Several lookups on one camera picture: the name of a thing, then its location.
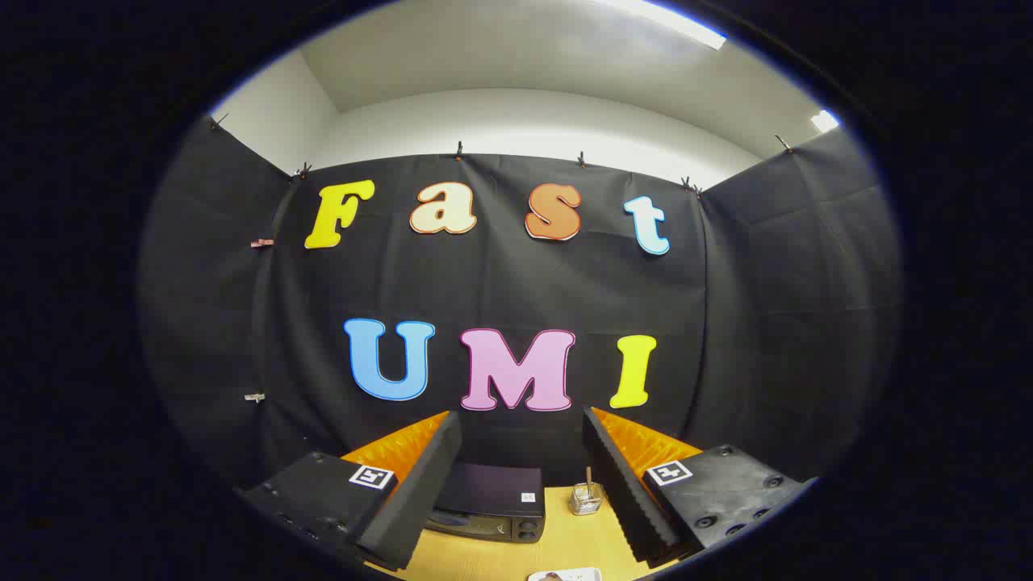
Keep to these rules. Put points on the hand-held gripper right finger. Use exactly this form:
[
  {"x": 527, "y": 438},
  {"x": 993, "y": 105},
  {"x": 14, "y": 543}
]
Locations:
[{"x": 625, "y": 492}]

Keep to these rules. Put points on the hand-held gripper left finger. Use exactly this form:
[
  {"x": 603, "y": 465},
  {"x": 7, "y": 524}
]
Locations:
[{"x": 420, "y": 492}]

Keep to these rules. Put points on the black toaster oven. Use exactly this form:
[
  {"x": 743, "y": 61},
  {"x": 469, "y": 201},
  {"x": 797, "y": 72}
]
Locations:
[{"x": 492, "y": 492}]

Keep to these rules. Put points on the white square plate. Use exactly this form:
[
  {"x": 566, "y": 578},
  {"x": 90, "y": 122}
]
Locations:
[{"x": 577, "y": 574}]

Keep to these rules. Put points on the row of black cloth clips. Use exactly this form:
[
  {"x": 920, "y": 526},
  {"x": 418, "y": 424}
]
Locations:
[{"x": 458, "y": 150}]

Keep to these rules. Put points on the small ceiling light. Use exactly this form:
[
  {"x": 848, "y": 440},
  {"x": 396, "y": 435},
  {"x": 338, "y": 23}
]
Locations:
[{"x": 825, "y": 121}]

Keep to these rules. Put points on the long ceiling light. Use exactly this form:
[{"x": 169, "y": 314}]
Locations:
[{"x": 686, "y": 28}]

